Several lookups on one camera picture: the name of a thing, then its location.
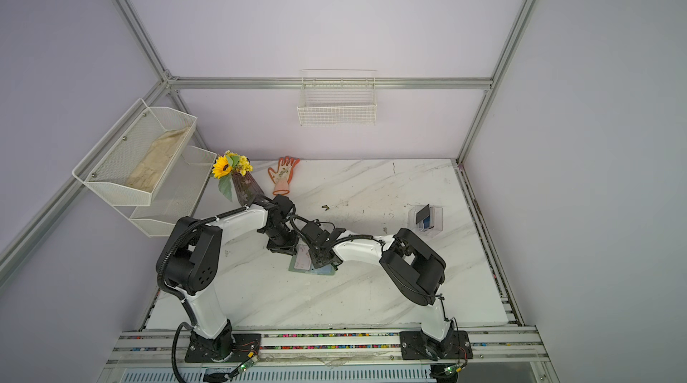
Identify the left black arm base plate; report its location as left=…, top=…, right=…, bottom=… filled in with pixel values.
left=184, top=332, right=262, bottom=363

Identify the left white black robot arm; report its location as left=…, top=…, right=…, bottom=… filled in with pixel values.
left=156, top=195, right=298, bottom=362

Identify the stack of assorted cards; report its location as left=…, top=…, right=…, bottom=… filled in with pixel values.
left=415, top=204, right=435, bottom=231

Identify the beige cloth glove in basket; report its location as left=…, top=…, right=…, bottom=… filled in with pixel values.
left=125, top=127, right=189, bottom=193

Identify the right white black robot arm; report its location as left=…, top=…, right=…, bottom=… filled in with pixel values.
left=290, top=217, right=458, bottom=361

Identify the lower white mesh shelf basket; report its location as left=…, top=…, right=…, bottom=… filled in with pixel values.
left=129, top=145, right=216, bottom=237

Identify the dark glass vase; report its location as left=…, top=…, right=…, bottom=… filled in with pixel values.
left=231, top=172, right=265, bottom=206

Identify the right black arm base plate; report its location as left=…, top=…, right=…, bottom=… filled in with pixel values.
left=399, top=329, right=473, bottom=362

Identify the white floral credit card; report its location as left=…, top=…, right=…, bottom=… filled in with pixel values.
left=293, top=245, right=312, bottom=272

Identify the white wire wall basket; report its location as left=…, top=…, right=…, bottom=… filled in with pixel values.
left=297, top=69, right=377, bottom=127

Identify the clear acrylic card box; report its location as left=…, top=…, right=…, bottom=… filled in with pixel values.
left=407, top=204, right=444, bottom=238

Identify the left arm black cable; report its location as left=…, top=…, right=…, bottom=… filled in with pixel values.
left=170, top=320, right=197, bottom=383

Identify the upper white mesh shelf basket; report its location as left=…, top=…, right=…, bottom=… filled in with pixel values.
left=72, top=99, right=197, bottom=207

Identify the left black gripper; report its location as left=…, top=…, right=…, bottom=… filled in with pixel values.
left=263, top=224, right=300, bottom=256

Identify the white mesh shelf basket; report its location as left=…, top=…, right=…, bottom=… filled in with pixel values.
left=72, top=99, right=197, bottom=207
left=129, top=145, right=216, bottom=237

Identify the orange white work glove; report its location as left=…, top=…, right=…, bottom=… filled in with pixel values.
left=268, top=156, right=301, bottom=195

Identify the yellow sunflower bouquet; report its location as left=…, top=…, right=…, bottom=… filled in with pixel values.
left=211, top=151, right=253, bottom=201

